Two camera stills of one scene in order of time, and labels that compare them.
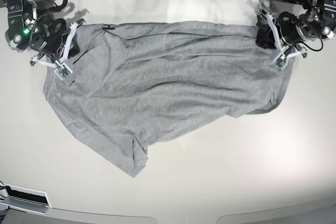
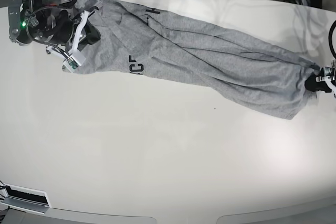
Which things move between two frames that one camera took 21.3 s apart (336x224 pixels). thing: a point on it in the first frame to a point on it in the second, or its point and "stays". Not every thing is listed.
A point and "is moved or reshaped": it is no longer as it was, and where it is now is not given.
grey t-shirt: (133, 83) is moved or reshaped
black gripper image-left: (50, 39) to (54, 25)
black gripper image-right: (293, 30) to (311, 84)
